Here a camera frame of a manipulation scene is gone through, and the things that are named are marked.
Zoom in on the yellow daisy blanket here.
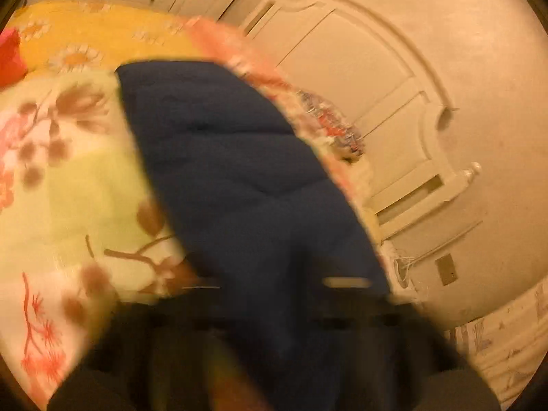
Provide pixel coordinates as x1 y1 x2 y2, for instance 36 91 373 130
9 0 208 73

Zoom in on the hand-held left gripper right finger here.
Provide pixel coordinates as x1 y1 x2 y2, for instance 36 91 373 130
314 277 501 411

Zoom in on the navy quilted jacket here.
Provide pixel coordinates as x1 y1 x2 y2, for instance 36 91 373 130
115 61 392 411

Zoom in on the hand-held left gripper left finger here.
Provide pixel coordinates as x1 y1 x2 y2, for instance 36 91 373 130
47 280 225 411

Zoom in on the white wooden headboard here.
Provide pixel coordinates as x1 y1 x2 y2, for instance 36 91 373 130
237 0 482 240

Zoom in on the patterned curtain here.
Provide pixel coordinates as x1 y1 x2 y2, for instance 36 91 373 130
445 274 548 407

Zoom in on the floral bedsheet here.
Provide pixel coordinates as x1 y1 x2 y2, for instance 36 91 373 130
0 17 382 409

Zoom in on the red cloth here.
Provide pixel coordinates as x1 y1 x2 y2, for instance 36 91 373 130
0 28 29 88

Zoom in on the white charger cable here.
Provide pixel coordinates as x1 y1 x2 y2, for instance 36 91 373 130
391 256 418 289

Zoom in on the wall switch plate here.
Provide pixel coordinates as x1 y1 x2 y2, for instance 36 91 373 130
434 253 458 287

